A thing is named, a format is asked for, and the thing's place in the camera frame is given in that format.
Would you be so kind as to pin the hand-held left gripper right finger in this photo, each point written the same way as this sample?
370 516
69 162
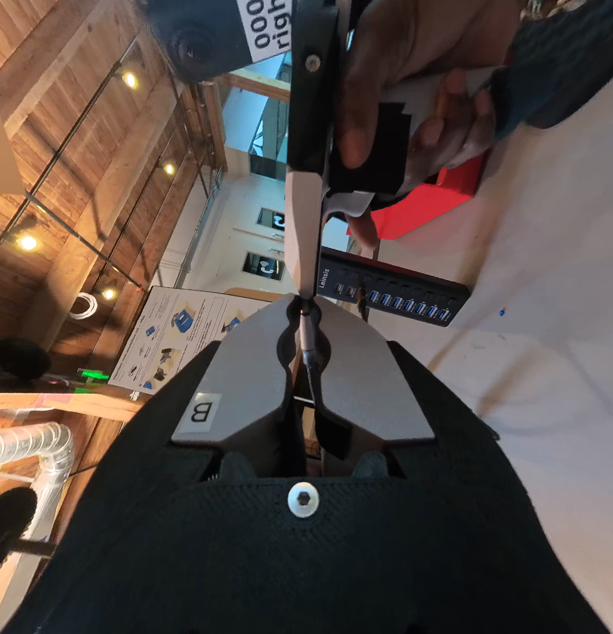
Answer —
371 386

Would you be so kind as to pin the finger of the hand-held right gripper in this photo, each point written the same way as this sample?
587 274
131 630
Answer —
302 233

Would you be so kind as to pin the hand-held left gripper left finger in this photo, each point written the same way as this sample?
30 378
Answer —
237 376

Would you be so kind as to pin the black usb hub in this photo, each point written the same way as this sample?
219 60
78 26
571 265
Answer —
425 292

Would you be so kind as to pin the person's right hand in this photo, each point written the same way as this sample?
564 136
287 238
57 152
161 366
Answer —
425 39

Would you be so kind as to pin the black phone sign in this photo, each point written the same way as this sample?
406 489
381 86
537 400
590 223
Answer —
272 219
262 266

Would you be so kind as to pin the instruction poster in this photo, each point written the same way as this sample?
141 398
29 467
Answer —
167 337

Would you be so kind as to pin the red plastic bin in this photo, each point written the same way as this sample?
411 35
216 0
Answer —
425 213

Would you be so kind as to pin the green exit sign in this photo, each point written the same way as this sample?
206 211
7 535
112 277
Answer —
94 375

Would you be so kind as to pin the ceiling spot light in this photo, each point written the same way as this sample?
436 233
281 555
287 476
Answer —
27 242
129 79
108 293
168 168

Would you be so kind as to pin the dark fuzzy object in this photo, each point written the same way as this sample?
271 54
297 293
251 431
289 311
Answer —
9 525
19 359

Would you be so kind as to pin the silver ventilation duct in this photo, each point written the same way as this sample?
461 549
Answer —
48 446

